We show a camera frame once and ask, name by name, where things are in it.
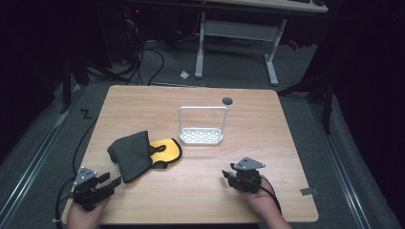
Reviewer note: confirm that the white-framed desk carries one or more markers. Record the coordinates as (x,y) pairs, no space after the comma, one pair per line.
(242,30)

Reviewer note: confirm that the grey and yellow towel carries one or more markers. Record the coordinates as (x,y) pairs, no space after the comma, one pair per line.
(132,156)

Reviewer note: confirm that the grey tape piece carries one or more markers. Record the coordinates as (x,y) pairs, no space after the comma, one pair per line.
(309,191)

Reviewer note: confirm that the white towel rack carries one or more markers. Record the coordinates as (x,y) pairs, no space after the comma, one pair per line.
(200,136)

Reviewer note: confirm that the person's left hand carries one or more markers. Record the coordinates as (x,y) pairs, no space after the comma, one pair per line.
(84,218)

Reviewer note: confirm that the person's right hand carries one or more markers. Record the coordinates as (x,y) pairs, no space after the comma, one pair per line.
(262,202)

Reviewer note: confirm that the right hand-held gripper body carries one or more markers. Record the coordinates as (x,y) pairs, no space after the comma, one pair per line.
(248,179)

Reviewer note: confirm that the white paper scrap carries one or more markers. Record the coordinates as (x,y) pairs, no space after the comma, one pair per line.
(184,74)

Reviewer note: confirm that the black metal stand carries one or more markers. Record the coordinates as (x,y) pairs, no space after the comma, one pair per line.
(66,86)
(326,105)

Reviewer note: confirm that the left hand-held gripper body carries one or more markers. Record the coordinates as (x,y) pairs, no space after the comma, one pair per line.
(90,192)

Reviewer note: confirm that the red object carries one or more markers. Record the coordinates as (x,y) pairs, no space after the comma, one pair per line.
(293,45)

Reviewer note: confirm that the black round table grommet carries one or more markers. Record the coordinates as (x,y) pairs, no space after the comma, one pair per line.
(227,101)

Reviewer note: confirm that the black computer tower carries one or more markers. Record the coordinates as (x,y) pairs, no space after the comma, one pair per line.
(132,31)

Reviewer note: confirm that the metal floor rail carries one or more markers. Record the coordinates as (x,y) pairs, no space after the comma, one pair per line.
(35,162)
(340,171)

